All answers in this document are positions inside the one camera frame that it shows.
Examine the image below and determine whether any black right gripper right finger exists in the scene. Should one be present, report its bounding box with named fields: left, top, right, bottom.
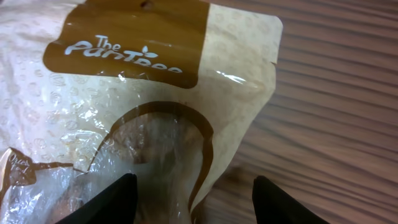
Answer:
left=252, top=175, right=328, bottom=224

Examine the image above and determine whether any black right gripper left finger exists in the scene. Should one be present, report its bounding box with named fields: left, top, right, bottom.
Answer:
left=57, top=174, right=137, bottom=224

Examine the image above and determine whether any brown nut snack pouch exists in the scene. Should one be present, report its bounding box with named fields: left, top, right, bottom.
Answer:
left=1, top=1, right=283, bottom=223

